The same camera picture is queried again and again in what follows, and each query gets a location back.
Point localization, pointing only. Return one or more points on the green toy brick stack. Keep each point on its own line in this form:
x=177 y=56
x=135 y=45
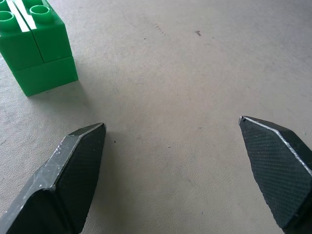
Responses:
x=41 y=48

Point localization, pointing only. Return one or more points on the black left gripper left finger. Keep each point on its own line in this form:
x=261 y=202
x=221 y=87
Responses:
x=70 y=175

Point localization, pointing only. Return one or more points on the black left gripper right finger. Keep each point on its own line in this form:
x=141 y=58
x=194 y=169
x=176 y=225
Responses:
x=278 y=170

